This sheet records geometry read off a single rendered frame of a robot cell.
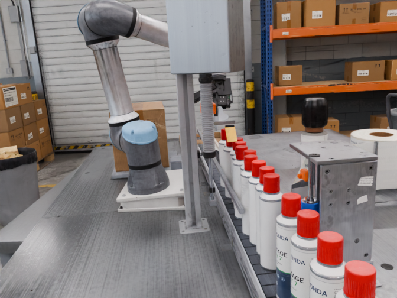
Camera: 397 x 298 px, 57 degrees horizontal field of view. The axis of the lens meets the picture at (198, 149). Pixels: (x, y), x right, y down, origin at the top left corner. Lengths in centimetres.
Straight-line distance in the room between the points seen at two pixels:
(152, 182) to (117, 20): 53
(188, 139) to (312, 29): 393
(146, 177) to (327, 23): 403
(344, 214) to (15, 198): 304
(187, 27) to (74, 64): 488
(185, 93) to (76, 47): 479
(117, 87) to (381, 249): 95
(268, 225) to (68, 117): 528
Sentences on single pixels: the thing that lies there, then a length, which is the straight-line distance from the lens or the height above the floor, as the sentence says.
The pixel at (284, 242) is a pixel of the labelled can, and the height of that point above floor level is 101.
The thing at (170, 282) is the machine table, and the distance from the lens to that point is 89.
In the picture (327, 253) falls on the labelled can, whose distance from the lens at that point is 52.
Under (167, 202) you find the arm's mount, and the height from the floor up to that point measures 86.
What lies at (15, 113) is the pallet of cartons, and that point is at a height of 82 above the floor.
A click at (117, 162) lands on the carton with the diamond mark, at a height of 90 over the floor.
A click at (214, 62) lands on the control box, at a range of 89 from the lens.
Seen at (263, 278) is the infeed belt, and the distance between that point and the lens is 80.
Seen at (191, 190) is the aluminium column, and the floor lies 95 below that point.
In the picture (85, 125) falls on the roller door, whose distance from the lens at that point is 582.
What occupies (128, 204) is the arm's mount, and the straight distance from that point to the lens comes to 127.
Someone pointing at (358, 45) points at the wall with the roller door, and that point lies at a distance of 591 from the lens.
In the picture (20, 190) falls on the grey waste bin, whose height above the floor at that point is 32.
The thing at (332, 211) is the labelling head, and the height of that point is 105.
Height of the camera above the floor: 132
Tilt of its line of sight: 14 degrees down
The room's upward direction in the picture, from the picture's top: 3 degrees counter-clockwise
